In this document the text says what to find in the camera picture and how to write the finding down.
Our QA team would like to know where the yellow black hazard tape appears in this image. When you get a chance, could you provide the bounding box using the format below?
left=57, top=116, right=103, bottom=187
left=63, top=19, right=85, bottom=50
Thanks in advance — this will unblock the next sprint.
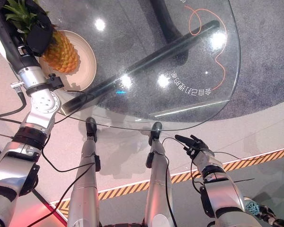
left=50, top=146, right=284, bottom=213

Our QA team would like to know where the grey carpet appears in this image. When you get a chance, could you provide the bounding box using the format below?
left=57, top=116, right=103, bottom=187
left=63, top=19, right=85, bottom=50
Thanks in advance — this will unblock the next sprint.
left=37, top=0, right=284, bottom=122

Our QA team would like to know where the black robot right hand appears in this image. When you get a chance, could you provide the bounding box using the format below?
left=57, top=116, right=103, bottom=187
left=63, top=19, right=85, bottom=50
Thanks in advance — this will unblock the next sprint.
left=174, top=134, right=223, bottom=172

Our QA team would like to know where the beige round plate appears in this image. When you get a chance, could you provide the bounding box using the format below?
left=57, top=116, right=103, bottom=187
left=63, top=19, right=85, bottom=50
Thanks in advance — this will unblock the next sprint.
left=37, top=30, right=98, bottom=92

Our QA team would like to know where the thin black cable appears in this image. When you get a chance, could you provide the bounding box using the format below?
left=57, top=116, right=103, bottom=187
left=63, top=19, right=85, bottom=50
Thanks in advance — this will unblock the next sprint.
left=213, top=147, right=284, bottom=162
left=26, top=134, right=98, bottom=227

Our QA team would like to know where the teal ribbed object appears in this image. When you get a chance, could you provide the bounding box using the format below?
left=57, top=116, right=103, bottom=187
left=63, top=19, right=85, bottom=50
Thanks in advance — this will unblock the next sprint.
left=244, top=198, right=260, bottom=215

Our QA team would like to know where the black table base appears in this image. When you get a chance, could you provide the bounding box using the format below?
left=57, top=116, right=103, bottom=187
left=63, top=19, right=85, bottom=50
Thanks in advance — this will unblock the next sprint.
left=61, top=0, right=221, bottom=116

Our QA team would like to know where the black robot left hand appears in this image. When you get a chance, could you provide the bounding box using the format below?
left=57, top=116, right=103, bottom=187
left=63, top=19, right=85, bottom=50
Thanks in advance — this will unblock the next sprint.
left=0, top=0, right=54, bottom=72

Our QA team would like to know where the yellow pineapple with green crown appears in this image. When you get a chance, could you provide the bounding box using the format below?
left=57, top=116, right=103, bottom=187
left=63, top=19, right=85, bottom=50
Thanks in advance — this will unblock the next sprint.
left=2, top=0, right=81, bottom=74

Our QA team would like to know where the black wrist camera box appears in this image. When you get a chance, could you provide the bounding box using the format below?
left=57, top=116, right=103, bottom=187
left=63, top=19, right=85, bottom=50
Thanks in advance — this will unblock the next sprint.
left=46, top=73, right=63, bottom=90

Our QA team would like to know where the thick black wrist cable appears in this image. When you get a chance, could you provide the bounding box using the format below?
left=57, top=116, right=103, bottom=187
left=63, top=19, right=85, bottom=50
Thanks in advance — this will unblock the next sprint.
left=0, top=91, right=27, bottom=124

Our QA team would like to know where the silver robot leg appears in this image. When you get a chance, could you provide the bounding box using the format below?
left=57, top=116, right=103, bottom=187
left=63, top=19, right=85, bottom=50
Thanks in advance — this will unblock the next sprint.
left=143, top=121, right=178, bottom=227
left=66, top=117, right=102, bottom=227

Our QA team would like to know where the silver robot left leg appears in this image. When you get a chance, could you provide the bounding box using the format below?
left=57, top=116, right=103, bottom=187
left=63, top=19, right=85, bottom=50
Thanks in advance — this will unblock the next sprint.
left=66, top=117, right=102, bottom=227

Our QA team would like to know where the silver robot right leg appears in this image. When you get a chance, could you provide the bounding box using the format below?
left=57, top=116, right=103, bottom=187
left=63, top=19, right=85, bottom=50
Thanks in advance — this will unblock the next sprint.
left=143, top=121, right=178, bottom=227

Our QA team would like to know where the black jointed rod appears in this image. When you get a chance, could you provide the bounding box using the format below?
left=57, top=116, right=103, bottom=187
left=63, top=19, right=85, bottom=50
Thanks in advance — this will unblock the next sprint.
left=257, top=205, right=284, bottom=227

